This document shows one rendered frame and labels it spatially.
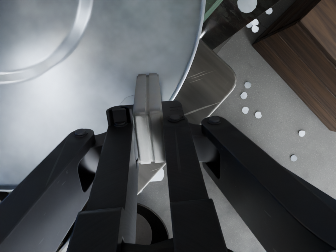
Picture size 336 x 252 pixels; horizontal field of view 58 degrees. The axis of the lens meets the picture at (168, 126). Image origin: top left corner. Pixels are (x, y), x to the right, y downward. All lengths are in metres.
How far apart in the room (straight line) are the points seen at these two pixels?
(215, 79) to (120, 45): 0.07
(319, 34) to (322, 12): 0.05
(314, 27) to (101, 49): 0.58
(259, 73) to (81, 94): 0.87
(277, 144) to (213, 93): 0.88
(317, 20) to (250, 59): 0.36
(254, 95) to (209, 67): 0.83
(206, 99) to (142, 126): 0.09
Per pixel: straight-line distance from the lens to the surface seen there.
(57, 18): 0.23
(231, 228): 1.14
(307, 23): 0.74
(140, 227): 1.11
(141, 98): 0.17
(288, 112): 1.10
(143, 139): 0.16
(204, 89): 0.23
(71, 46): 0.23
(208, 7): 0.38
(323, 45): 0.75
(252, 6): 0.39
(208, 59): 0.23
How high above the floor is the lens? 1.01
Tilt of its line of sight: 83 degrees down
